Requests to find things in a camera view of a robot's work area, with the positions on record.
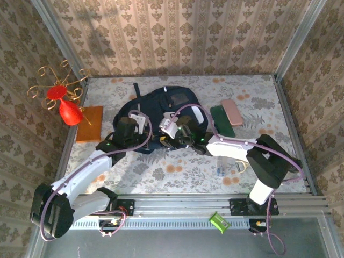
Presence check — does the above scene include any green pencil case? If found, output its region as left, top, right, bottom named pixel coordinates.
left=210, top=105, right=236, bottom=138

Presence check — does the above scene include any navy blue backpack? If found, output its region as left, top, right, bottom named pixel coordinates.
left=112, top=82, right=213, bottom=156

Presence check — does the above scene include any pink pencil case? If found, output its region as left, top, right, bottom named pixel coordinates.
left=220, top=98, right=243, bottom=127

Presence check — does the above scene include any cream Y-shaped peeler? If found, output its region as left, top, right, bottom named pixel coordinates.
left=235, top=161, right=250, bottom=175

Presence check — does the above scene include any orange wooden board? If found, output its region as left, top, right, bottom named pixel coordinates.
left=76, top=105, right=104, bottom=143

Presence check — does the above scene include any red plastic goblet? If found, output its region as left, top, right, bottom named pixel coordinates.
left=47, top=85, right=83, bottom=126

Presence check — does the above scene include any green packet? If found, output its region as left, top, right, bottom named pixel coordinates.
left=209, top=211, right=232, bottom=234

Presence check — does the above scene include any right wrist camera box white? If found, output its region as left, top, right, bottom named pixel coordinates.
left=158, top=112, right=180, bottom=140

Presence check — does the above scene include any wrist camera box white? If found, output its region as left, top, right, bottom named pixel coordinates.
left=128, top=113, right=147, bottom=134
left=158, top=112, right=180, bottom=140

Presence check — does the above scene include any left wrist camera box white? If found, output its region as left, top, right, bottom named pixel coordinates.
left=128, top=113, right=147, bottom=134

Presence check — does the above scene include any gold wire stand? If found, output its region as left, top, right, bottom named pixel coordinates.
left=26, top=59, right=94, bottom=126

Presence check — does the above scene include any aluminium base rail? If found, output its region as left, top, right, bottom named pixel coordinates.
left=41, top=195, right=330, bottom=216

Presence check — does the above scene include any white slotted cable duct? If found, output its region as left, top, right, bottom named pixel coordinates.
left=71, top=217, right=250, bottom=231

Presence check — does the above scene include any aluminium frame post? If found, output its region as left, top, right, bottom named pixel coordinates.
left=274, top=0, right=327, bottom=79
left=31, top=0, right=91, bottom=84

